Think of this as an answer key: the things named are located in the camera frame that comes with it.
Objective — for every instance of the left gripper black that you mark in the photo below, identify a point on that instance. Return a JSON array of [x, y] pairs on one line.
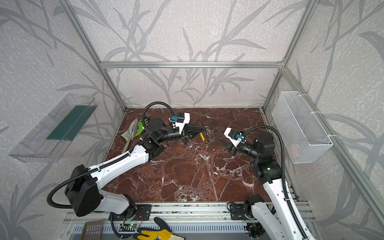
[[185, 136]]

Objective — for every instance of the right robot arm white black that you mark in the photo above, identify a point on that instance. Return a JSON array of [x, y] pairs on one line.
[[288, 224]]

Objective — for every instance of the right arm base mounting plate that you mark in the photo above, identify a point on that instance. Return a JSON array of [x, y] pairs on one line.
[[237, 212]]

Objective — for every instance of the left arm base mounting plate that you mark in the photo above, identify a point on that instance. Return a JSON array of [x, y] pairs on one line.
[[139, 212]]

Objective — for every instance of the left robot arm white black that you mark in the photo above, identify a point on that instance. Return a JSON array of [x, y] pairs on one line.
[[84, 192]]

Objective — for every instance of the green black work glove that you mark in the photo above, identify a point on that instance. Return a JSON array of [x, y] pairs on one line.
[[140, 128]]

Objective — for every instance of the metal garden trowel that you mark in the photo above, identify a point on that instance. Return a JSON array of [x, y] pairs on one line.
[[129, 134]]

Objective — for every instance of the yellow black work glove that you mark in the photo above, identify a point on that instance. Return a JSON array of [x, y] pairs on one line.
[[163, 233]]

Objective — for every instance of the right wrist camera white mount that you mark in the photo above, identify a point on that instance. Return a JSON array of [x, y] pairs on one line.
[[235, 137]]

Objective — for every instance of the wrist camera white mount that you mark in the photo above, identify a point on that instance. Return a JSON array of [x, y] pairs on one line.
[[235, 137], [180, 121]]

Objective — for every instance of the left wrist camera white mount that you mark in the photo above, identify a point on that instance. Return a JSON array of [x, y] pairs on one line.
[[180, 121]]

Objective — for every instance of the white wire mesh basket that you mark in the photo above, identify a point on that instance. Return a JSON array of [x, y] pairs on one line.
[[304, 136]]

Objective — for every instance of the aluminium front rail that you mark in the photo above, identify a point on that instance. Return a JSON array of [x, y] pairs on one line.
[[183, 212]]

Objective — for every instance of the clear plastic wall bin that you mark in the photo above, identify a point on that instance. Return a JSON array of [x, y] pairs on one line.
[[48, 141]]

